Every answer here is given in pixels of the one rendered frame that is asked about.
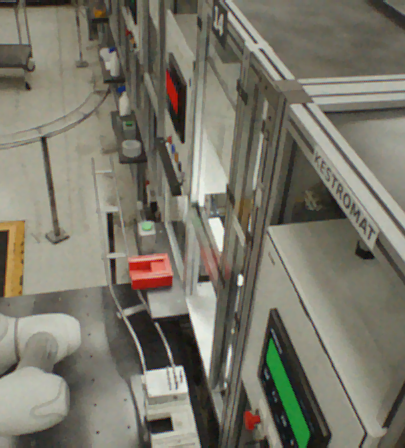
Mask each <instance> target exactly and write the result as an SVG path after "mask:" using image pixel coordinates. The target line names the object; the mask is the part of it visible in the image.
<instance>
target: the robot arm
mask: <svg viewBox="0 0 405 448"><path fill-rule="evenodd" d="M80 345H81V333H80V325H79V322H78V321H77V320H76V319H75V318H74V317H71V316H69V315H65V314H42V315H34V316H27V317H23V318H13V317H8V316H5V315H3V314H2V313H0V436H12V435H19V434H25V433H31V432H35V431H40V430H44V429H47V428H49V427H50V426H52V425H54V424H56V423H58V422H59V421H61V420H62V419H64V418H65V417H66V416H67V414H68V412H69V408H70V392H69V386H68V384H67V382H66V381H64V379H62V378H60V377H58V376H56V375H52V374H51V373H52V367H53V364H55V363H56V362H57V361H59V360H60V359H62V358H64V357H65V356H69V355H71V354H72V353H73V352H75V351H76V350H77V349H78V347H79V346H80Z"/></svg>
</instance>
